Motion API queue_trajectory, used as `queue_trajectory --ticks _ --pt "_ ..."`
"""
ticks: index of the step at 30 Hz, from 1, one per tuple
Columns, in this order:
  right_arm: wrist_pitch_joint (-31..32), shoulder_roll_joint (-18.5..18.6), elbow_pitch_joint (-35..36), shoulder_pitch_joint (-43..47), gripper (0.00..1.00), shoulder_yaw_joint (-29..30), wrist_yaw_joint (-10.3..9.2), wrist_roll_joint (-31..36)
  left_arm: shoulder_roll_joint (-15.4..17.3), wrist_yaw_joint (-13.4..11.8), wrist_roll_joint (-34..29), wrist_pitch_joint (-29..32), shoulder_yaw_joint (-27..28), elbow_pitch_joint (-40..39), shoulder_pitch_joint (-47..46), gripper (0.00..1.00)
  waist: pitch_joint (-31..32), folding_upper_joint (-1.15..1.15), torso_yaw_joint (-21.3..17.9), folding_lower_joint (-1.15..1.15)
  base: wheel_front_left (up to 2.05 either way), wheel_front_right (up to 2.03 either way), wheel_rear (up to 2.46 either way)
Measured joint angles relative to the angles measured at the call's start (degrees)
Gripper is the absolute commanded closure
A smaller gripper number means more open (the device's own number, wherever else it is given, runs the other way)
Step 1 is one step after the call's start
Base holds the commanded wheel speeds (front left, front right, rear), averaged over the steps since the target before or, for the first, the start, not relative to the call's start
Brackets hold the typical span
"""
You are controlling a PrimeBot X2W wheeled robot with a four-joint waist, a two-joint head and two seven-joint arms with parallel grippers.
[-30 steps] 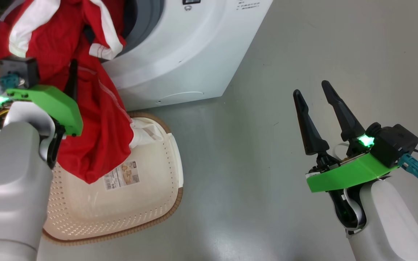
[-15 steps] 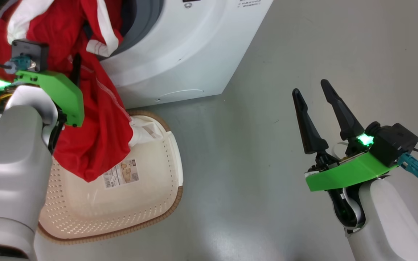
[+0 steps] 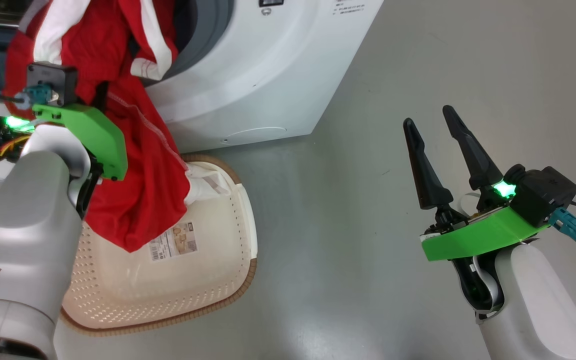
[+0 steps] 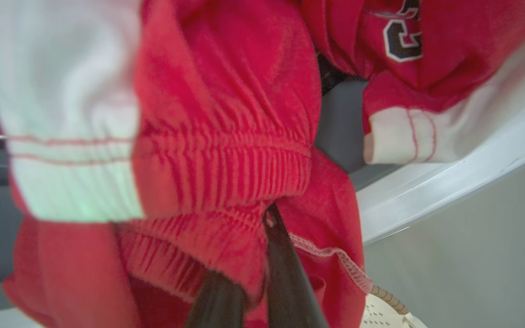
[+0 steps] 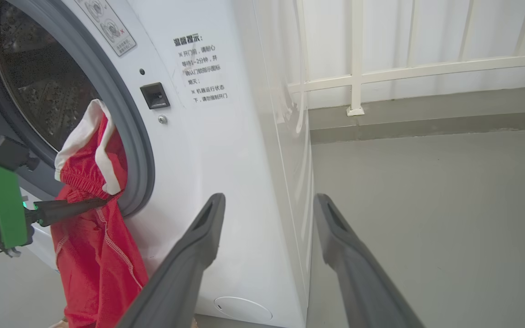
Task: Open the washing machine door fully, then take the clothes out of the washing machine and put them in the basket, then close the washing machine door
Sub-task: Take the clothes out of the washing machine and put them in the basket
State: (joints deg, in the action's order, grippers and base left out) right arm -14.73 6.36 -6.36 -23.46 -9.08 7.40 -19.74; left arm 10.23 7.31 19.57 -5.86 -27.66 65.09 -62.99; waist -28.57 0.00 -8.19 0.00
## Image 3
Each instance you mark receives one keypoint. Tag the round white filter cover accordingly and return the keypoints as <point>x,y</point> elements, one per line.
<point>255,135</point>

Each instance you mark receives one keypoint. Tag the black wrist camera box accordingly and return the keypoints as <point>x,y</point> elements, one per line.
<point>53,80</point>
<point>543,192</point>

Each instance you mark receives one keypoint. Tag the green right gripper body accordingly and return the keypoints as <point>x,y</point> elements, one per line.
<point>478,235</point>

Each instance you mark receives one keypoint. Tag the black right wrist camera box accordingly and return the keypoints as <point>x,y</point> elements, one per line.
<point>543,192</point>

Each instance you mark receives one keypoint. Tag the red garment with white stripes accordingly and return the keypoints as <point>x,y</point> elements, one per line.
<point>143,190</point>

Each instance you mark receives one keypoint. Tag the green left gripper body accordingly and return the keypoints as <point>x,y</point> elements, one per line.
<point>98,135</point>

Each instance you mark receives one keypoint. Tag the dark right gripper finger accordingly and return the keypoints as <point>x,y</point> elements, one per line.
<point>430,180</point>
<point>478,160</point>

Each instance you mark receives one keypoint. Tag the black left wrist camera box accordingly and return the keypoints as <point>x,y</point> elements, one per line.
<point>53,80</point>

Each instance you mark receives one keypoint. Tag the cream laundry basket brown rim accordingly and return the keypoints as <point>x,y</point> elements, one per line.
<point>193,280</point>

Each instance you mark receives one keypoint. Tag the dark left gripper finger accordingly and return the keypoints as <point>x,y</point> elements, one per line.
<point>101,97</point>

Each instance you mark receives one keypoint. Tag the printed product label sticker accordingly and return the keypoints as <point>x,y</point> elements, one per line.
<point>175,242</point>

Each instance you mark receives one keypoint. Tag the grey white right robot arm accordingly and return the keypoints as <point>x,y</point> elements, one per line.
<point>538,310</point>

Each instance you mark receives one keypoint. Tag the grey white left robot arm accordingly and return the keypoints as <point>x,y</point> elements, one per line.
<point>23,225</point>

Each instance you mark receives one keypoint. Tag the white front-load washing machine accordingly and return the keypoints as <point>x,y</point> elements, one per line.
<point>268,75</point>

